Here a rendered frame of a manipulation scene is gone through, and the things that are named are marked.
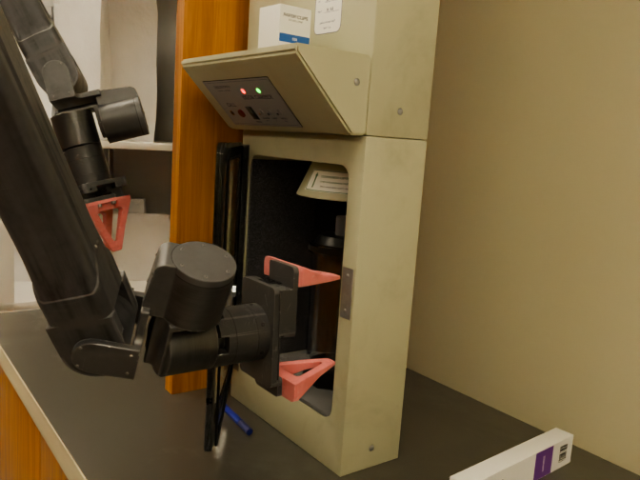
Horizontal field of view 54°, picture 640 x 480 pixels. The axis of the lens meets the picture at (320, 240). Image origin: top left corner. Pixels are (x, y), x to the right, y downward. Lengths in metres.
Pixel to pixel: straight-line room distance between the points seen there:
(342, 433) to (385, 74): 0.49
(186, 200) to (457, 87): 0.57
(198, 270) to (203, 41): 0.63
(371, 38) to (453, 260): 0.59
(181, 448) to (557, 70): 0.86
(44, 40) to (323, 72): 0.41
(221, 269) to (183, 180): 0.56
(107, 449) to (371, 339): 0.42
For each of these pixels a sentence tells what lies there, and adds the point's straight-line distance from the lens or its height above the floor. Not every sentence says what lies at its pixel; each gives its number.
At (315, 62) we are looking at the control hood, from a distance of 0.77.
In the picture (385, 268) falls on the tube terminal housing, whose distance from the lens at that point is 0.87.
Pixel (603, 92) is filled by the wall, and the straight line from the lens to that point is 1.12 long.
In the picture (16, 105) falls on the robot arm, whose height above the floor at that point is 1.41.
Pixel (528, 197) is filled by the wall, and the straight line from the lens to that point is 1.18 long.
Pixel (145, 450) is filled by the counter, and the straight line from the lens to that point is 1.00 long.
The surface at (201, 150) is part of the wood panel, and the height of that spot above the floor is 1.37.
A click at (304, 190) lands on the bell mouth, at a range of 0.95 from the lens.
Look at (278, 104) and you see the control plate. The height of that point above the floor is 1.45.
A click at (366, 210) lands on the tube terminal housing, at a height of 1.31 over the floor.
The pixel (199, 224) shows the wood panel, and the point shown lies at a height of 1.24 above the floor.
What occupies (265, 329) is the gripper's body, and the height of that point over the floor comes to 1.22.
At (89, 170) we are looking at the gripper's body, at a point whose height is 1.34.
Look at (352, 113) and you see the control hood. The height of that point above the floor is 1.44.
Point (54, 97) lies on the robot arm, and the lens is 0.96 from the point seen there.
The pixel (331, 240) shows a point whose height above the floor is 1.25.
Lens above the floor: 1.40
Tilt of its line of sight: 9 degrees down
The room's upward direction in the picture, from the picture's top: 4 degrees clockwise
